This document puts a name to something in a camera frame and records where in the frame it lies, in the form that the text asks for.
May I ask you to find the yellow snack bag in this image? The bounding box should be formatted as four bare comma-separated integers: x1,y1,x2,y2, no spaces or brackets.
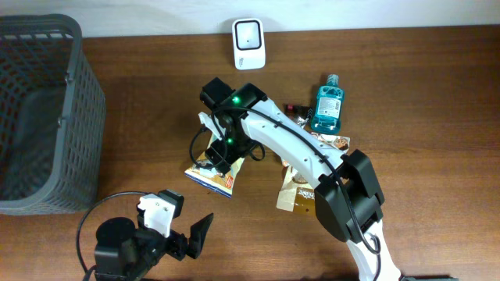
184,158,245,198

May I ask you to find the beige cookie pouch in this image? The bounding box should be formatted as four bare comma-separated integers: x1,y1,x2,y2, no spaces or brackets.
277,132,350,215

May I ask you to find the dark red snack packet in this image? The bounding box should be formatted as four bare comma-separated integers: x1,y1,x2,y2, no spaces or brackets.
284,104,313,129

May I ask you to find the teal mouthwash bottle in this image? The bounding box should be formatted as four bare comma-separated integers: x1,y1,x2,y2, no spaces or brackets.
310,74,345,135

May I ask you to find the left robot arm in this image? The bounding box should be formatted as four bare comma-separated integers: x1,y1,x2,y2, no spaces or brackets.
91,190,214,281

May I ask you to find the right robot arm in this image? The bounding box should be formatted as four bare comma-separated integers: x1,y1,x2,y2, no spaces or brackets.
199,78,403,280

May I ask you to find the white barcode scanner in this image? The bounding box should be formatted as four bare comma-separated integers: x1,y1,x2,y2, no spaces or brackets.
231,18,266,70

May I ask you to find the grey plastic mesh basket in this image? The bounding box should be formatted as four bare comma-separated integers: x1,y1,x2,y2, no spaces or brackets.
1,14,106,215

